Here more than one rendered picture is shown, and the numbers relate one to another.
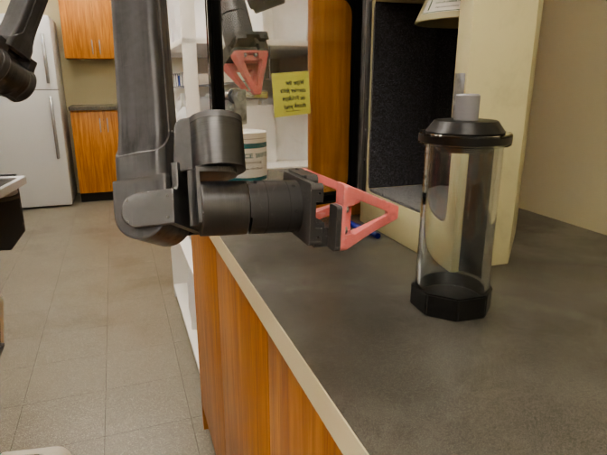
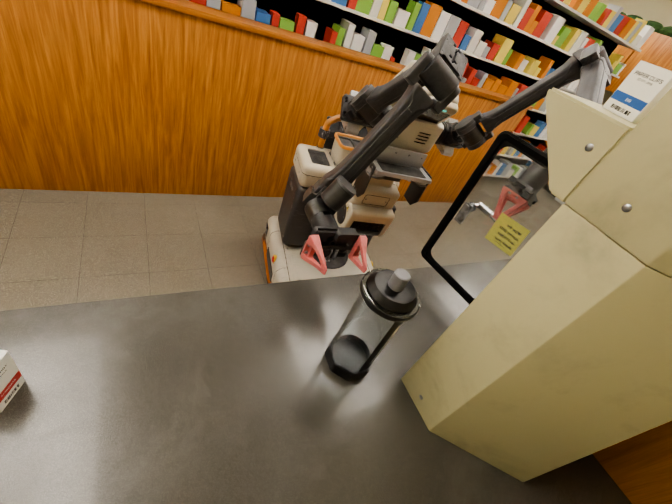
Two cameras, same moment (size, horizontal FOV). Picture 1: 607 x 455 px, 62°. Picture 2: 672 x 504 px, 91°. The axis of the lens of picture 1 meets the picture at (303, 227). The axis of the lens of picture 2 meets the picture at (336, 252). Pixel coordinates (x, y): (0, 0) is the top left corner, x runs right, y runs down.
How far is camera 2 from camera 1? 0.74 m
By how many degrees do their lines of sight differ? 65
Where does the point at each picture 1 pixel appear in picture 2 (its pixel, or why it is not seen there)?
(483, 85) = (487, 312)
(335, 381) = (269, 288)
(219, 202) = (309, 207)
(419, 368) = (277, 320)
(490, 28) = (519, 281)
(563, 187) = not seen: outside the picture
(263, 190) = (319, 217)
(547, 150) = not seen: outside the picture
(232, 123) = (338, 188)
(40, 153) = not seen: hidden behind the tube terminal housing
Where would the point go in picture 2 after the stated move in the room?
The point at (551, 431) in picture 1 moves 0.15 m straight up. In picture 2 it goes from (223, 352) to (232, 304)
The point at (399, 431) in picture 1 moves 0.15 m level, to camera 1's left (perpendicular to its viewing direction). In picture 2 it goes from (233, 299) to (243, 253)
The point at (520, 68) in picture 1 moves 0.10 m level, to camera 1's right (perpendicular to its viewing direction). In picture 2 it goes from (526, 337) to (567, 409)
